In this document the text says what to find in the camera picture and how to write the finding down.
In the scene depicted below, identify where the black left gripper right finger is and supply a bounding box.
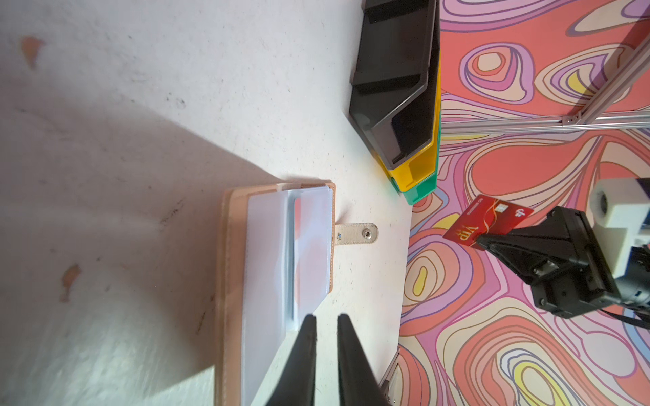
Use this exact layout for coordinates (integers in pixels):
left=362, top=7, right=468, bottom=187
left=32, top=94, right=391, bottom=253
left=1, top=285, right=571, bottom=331
left=337, top=314, right=389, bottom=406

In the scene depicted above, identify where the black plastic storage bin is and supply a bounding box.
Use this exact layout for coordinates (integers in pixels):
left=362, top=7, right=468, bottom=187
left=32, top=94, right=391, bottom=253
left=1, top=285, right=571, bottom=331
left=350, top=1, right=440, bottom=170

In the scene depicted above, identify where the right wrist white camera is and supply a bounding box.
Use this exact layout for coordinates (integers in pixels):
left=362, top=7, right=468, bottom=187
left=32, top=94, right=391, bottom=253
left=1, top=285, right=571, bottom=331
left=589, top=178, right=649, bottom=279

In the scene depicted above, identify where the tan leather card holder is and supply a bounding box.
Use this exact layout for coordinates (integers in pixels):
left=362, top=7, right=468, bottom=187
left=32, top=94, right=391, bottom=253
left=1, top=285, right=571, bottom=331
left=214, top=182, right=378, bottom=405

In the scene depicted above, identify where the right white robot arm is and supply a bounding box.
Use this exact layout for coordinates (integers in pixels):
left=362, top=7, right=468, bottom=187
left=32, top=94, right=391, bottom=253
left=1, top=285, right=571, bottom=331
left=477, top=207, right=649, bottom=329

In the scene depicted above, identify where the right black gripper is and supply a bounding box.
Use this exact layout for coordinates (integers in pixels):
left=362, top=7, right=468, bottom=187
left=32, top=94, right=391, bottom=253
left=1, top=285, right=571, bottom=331
left=475, top=207, right=621, bottom=319

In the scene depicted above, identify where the green plastic storage bin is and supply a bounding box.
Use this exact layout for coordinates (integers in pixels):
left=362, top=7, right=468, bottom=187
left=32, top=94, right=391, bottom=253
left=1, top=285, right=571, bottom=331
left=389, top=172, right=438, bottom=206

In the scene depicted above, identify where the yellow plastic storage bin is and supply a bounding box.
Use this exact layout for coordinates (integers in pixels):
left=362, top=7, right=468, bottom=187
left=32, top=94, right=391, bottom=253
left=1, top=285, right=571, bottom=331
left=374, top=50, right=442, bottom=191

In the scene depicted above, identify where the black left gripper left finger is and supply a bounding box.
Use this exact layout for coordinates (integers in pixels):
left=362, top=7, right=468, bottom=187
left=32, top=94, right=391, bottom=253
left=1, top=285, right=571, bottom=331
left=267, top=315, right=318, bottom=406

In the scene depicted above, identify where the aluminium frame post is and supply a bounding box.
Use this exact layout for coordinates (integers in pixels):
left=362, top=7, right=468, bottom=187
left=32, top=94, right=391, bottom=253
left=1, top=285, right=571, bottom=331
left=442, top=38, right=649, bottom=136

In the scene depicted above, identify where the red VIP credit card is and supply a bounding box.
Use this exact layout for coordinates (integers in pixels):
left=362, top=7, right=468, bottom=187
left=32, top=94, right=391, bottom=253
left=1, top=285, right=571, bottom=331
left=443, top=195, right=534, bottom=249

